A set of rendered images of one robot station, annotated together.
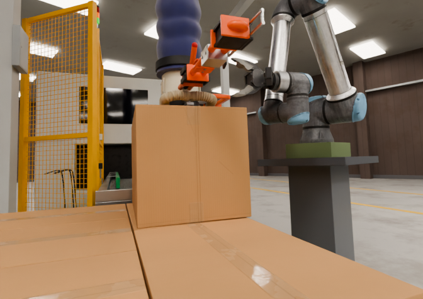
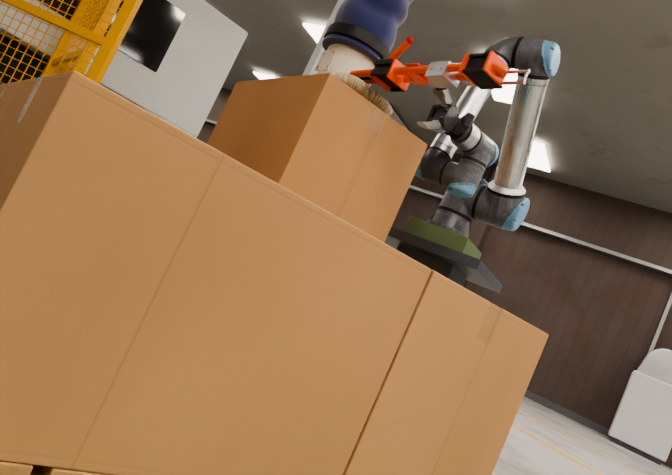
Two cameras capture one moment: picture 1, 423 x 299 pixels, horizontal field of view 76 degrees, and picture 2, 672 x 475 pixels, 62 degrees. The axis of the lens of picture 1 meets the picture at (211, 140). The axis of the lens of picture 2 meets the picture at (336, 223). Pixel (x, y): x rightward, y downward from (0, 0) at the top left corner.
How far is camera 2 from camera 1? 0.77 m
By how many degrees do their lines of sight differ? 17
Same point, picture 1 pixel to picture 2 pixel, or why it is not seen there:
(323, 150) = (455, 244)
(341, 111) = (497, 209)
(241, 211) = not seen: hidden behind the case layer
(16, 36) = not seen: outside the picture
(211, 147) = (375, 167)
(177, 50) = (374, 27)
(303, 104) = (476, 175)
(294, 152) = (417, 230)
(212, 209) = not seen: hidden behind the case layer
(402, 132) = (510, 303)
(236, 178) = (381, 216)
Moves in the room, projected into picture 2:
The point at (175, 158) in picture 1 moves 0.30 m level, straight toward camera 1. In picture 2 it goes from (337, 157) to (394, 155)
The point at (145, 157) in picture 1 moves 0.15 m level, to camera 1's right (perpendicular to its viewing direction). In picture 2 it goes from (310, 138) to (359, 164)
